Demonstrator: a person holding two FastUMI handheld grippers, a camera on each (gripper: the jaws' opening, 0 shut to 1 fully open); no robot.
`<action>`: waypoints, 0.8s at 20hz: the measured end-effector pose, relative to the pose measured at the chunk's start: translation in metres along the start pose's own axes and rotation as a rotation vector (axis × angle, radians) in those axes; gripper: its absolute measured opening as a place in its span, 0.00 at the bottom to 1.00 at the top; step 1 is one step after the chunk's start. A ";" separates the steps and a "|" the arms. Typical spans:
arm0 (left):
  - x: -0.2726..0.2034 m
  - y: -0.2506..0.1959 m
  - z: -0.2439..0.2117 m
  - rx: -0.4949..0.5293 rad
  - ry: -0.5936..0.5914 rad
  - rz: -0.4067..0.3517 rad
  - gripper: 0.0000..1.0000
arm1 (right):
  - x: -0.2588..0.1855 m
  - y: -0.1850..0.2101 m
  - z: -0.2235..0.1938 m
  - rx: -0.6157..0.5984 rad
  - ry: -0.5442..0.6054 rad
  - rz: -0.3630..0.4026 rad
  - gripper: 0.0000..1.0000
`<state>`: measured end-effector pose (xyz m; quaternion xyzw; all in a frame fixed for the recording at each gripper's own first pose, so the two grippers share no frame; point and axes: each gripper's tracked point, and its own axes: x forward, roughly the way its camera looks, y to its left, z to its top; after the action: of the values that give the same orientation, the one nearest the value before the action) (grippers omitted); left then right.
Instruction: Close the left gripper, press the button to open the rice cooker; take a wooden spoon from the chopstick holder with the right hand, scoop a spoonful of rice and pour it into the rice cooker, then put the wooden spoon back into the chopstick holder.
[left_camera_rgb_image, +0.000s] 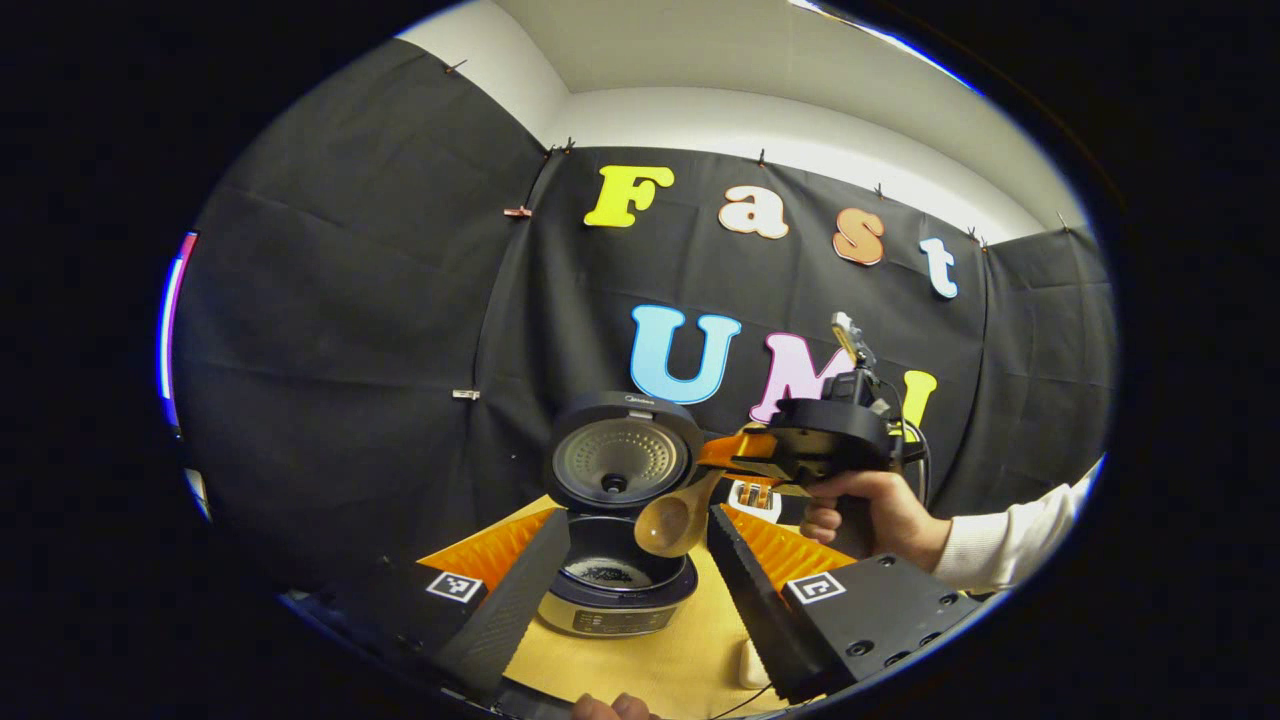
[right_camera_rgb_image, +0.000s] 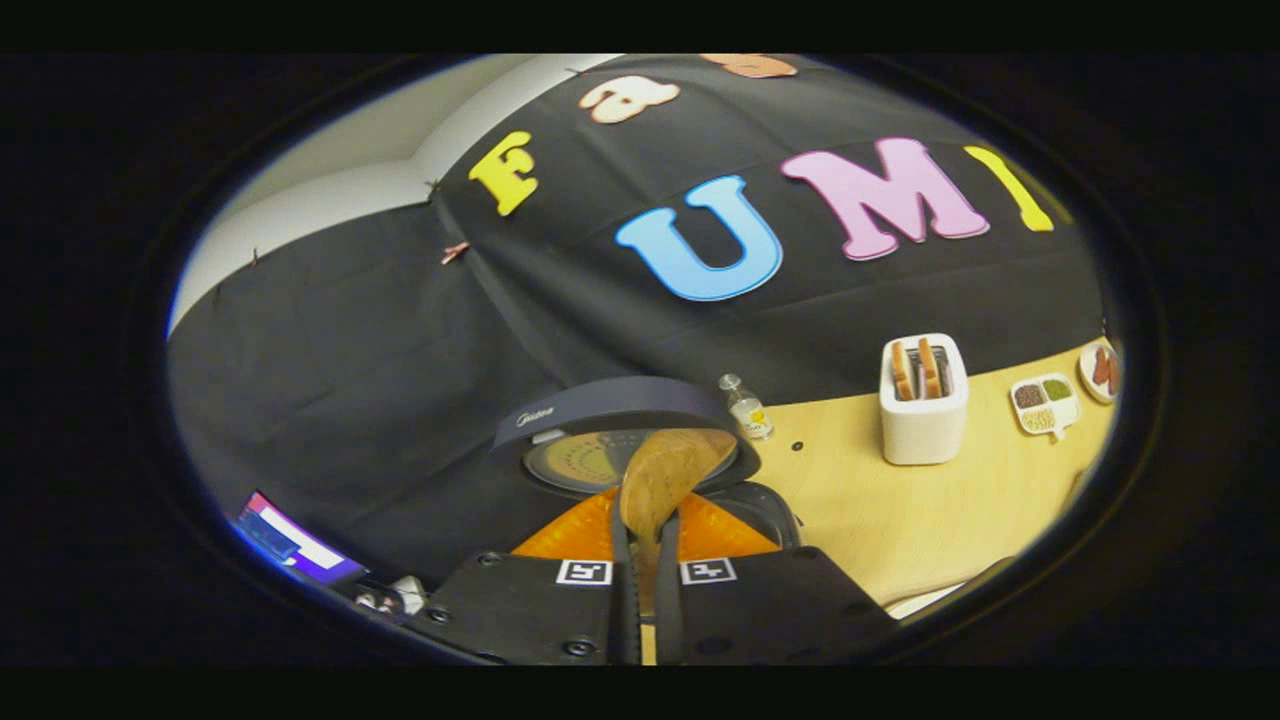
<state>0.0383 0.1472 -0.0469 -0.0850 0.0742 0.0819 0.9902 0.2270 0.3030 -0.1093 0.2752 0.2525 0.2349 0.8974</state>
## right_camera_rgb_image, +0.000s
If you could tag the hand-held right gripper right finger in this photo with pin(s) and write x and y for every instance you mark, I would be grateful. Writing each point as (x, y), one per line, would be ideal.
(668, 610)

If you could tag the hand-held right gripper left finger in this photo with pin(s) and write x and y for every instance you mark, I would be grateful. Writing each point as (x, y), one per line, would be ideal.
(625, 610)

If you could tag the wooden spoon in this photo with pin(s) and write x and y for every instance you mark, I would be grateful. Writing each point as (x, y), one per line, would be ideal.
(670, 480)

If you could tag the dark grey rice cooker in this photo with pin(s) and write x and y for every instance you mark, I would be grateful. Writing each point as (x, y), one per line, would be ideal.
(600, 405)

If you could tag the small clear glass bottle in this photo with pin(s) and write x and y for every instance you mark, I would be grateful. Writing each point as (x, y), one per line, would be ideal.
(748, 412)

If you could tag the white toaster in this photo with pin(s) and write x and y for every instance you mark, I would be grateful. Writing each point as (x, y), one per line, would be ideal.
(922, 430)

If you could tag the toasted bread slice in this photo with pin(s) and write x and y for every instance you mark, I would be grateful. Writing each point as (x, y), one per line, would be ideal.
(903, 372)
(930, 368)

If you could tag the lit computer screen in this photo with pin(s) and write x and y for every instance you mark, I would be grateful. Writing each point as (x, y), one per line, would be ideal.
(295, 545)

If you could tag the pink clip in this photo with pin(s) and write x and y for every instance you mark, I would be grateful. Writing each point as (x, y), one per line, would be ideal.
(455, 253)

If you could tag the white divided dish of grains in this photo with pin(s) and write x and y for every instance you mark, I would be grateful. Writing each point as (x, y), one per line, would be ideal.
(1045, 405)

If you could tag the white round plate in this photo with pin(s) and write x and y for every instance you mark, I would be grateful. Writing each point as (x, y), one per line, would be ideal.
(1088, 385)

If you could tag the red meat slice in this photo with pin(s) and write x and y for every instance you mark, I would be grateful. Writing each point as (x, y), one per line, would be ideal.
(1101, 366)
(1114, 375)

